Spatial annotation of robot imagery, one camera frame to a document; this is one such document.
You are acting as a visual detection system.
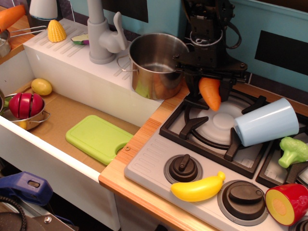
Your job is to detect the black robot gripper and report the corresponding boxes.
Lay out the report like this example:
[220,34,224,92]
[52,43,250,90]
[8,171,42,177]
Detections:
[173,31,247,102]

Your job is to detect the stainless steel pot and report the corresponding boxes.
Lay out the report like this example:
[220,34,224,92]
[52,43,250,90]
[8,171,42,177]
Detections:
[116,33,189,100]

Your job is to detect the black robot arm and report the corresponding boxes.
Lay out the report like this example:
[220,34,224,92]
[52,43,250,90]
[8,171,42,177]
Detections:
[173,0,247,101]

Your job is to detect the large orange toy carrot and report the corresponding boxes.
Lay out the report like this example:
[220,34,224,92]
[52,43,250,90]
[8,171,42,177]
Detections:
[0,5,26,33]

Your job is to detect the black stove grate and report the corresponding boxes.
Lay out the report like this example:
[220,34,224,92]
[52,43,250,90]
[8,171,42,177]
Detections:
[256,139,308,188]
[159,90,269,179]

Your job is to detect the light blue plastic cup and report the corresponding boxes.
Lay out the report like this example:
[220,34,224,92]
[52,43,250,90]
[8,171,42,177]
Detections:
[234,98,299,147]

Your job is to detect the left black stove knob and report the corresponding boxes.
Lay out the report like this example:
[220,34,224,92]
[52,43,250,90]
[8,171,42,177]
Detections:
[164,154,203,184]

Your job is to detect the black stove knob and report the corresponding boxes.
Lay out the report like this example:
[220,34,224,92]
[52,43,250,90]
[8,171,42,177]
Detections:
[217,180,268,226]
[289,217,308,231]
[164,154,203,184]

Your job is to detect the yellow toy banana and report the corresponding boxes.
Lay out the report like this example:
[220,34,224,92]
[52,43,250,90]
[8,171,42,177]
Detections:
[170,171,226,202]

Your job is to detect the green toy broccoli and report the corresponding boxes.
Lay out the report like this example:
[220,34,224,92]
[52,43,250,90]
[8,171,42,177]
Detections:
[278,137,308,168]

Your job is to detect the grey toy faucet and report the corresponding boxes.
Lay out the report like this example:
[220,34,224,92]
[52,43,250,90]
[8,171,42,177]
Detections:
[87,0,128,64]

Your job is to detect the green plastic cutting board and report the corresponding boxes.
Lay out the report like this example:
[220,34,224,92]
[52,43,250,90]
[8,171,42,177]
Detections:
[65,115,133,165]

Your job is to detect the middle black stove knob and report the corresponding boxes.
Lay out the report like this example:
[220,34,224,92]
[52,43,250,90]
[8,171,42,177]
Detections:
[217,180,268,226]

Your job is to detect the purple toy eggplant slice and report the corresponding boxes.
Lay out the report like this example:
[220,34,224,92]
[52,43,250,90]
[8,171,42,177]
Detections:
[71,34,90,45]

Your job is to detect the red toy apple half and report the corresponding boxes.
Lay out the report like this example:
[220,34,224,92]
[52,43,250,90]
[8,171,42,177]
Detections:
[265,183,308,226]

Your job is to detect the yellow toy corn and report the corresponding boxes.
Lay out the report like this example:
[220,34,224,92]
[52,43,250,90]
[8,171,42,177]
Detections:
[48,20,67,42]

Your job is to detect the yellow toy potato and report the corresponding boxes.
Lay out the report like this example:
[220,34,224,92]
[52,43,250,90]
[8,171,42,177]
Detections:
[31,78,52,96]

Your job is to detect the right black stove knob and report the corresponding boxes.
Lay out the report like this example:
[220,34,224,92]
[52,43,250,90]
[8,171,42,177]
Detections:
[289,217,308,231]

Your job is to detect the white cup blue rim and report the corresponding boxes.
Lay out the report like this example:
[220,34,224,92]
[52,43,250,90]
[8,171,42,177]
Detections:
[29,0,58,21]

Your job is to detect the red sliced toy vegetable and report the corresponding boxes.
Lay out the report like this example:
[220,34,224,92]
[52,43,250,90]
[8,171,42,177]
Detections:
[9,92,44,119]

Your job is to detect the small steel bowl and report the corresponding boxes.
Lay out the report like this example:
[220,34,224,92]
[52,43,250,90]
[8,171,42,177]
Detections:
[0,93,51,130]

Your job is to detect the steel saucepan with handle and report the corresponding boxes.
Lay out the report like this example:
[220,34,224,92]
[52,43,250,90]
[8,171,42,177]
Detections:
[0,26,47,58]

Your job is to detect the black braided cable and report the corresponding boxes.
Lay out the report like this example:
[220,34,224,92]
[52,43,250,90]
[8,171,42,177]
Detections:
[0,196,27,231]

